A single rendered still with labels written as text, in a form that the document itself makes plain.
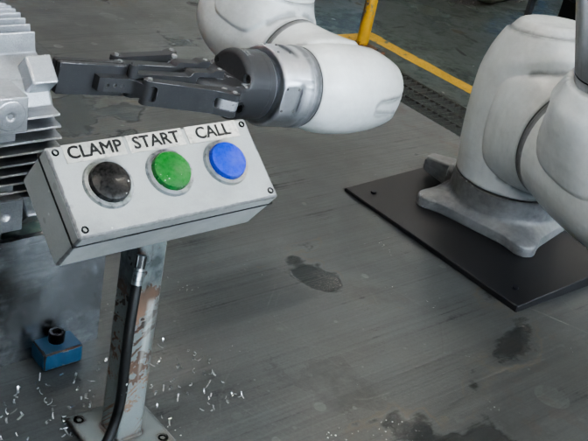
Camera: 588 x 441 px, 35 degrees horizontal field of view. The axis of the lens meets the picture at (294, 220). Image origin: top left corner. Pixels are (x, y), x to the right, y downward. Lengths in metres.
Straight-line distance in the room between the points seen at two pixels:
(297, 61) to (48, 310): 0.36
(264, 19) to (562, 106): 0.35
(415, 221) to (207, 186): 0.60
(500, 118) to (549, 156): 0.13
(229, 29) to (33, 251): 0.43
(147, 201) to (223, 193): 0.06
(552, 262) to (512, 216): 0.08
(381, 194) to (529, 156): 0.26
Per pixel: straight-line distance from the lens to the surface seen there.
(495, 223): 1.26
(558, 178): 1.08
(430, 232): 1.24
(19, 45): 0.81
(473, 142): 1.25
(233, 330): 0.99
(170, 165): 0.68
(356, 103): 1.06
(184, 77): 0.93
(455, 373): 1.01
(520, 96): 1.18
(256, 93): 0.97
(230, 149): 0.71
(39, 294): 0.88
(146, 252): 0.72
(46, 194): 0.66
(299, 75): 1.00
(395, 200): 1.30
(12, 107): 0.75
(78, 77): 0.88
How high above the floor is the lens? 1.37
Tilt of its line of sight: 28 degrees down
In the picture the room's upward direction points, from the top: 12 degrees clockwise
